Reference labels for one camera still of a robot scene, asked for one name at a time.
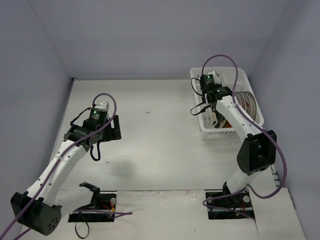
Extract white plate red characters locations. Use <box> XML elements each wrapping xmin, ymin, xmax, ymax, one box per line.
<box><xmin>235</xmin><ymin>92</ymin><xmax>245</xmax><ymax>107</ymax></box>

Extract orange plastic plate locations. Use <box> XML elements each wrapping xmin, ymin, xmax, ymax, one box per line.
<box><xmin>224</xmin><ymin>122</ymin><xmax>232</xmax><ymax>128</ymax></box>

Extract green rimmed white plate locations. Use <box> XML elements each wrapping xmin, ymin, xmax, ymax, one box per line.
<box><xmin>247</xmin><ymin>91</ymin><xmax>257</xmax><ymax>121</ymax></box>

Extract cream plate black blot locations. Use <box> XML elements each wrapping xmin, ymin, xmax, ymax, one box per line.
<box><xmin>212</xmin><ymin>111</ymin><xmax>226</xmax><ymax>129</ymax></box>

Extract white plate orange sunburst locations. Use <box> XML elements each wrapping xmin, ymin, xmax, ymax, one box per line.
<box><xmin>243</xmin><ymin>92</ymin><xmax>252</xmax><ymax>116</ymax></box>

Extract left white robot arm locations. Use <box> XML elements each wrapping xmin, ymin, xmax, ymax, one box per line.
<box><xmin>10</xmin><ymin>105</ymin><xmax>122</xmax><ymax>236</ymax></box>

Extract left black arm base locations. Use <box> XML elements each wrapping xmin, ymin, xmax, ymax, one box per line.
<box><xmin>68</xmin><ymin>182</ymin><xmax>117</xmax><ymax>223</ymax></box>

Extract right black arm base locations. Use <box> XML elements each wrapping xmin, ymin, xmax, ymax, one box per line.
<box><xmin>203</xmin><ymin>190</ymin><xmax>255</xmax><ymax>220</ymax></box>

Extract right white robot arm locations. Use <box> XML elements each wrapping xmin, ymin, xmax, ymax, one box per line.
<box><xmin>199</xmin><ymin>74</ymin><xmax>277</xmax><ymax>206</ymax></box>

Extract white plastic dish rack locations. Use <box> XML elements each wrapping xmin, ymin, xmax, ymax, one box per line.
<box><xmin>189</xmin><ymin>66</ymin><xmax>264</xmax><ymax>141</ymax></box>

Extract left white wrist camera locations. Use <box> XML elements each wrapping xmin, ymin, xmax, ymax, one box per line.
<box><xmin>95</xmin><ymin>102</ymin><xmax>110</xmax><ymax>112</ymax></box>

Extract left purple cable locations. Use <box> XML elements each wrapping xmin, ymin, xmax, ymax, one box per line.
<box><xmin>0</xmin><ymin>93</ymin><xmax>133</xmax><ymax>240</ymax></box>

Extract purple cable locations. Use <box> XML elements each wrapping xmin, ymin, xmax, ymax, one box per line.
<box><xmin>201</xmin><ymin>54</ymin><xmax>288</xmax><ymax>213</ymax></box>
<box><xmin>0</xmin><ymin>93</ymin><xmax>133</xmax><ymax>240</ymax></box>

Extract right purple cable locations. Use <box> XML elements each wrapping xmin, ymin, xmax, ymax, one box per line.
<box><xmin>201</xmin><ymin>54</ymin><xmax>288</xmax><ymax>213</ymax></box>

